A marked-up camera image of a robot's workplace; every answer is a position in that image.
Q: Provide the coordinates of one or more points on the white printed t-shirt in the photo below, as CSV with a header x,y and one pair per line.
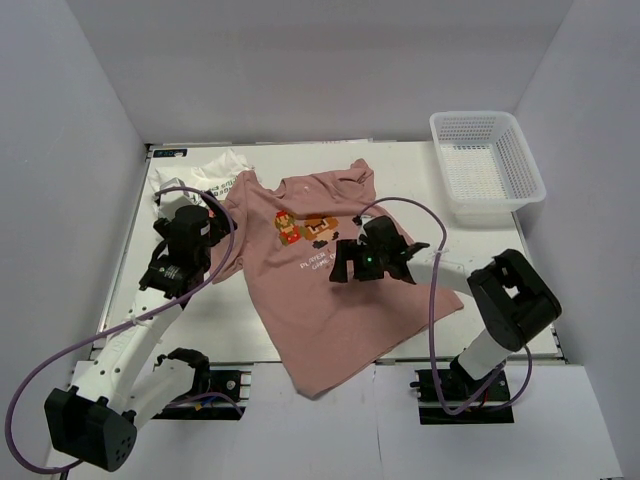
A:
x,y
217,176

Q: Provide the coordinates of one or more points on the white plastic mesh basket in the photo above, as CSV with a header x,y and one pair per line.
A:
x,y
485,161

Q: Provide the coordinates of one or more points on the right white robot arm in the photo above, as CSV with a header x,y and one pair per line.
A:
x,y
514,302

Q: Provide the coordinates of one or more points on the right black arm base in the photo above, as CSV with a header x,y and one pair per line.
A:
x,y
482,412

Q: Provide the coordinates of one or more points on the pink printed t-shirt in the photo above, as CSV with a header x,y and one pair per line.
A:
x,y
285,246

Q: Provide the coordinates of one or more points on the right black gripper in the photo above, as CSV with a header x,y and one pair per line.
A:
x,y
348,250

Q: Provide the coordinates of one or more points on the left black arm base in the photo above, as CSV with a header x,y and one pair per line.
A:
x,y
222,397

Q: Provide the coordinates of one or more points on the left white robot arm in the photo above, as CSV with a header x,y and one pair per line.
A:
x,y
97,419

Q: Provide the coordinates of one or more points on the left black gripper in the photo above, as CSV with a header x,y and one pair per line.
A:
x,y
219,224

